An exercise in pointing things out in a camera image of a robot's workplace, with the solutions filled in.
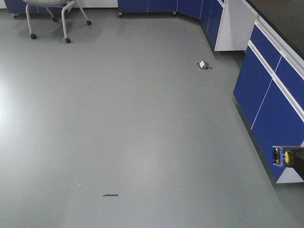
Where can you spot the blue cabinets far wall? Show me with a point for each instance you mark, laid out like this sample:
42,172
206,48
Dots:
190,8

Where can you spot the grey floor socket box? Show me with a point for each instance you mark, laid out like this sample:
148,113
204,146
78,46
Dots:
203,65

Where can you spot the yellow mushroom push button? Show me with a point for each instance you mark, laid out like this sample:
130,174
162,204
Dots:
282,155

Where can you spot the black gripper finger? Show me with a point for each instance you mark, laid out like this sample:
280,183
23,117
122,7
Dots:
297,161

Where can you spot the blue lab cabinet row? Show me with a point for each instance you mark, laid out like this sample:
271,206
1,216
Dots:
269,92

